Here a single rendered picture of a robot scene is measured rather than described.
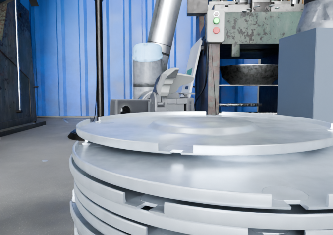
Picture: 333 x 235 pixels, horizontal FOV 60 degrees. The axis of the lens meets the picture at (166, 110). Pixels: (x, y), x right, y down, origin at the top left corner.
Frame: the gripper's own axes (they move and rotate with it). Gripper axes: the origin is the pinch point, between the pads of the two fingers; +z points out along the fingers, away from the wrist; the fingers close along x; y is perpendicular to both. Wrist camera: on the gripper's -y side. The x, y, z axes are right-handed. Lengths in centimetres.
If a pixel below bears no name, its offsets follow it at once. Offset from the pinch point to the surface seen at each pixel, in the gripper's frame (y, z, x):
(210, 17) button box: 39, -72, -34
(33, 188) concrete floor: -29, -47, 25
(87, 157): -13.3, 21.2, 0.8
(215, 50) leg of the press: 43, -76, -21
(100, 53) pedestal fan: -4, -135, -25
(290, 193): -3.2, 31.8, 0.8
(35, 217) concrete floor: -25.2, -25.9, 25.3
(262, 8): 69, -81, -42
